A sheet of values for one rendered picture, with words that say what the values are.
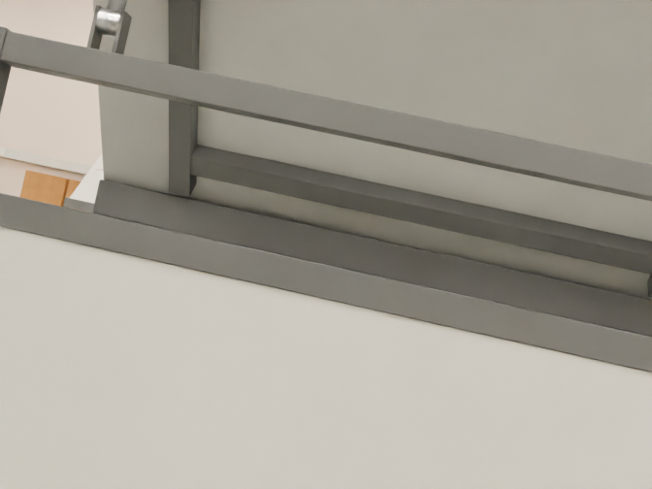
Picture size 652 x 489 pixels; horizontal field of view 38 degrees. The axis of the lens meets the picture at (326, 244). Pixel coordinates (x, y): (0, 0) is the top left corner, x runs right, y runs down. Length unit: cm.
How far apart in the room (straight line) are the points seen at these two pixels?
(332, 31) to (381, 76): 11
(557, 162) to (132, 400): 58
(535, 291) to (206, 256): 75
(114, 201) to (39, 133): 840
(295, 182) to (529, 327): 63
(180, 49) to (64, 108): 856
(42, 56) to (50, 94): 896
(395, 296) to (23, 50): 54
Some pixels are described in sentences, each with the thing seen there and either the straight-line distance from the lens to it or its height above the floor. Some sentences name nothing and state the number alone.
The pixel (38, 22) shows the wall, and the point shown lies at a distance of 1046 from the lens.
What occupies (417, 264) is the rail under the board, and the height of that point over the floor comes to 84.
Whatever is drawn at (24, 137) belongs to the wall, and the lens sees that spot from 1025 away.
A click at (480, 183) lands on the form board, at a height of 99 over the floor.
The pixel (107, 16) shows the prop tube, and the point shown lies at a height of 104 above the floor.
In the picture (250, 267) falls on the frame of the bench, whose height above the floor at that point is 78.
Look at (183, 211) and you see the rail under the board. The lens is 176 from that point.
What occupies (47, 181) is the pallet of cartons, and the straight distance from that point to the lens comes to 832.
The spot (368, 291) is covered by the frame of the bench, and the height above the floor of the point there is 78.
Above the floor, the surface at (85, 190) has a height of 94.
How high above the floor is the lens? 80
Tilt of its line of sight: 1 degrees up
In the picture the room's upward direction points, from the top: 12 degrees clockwise
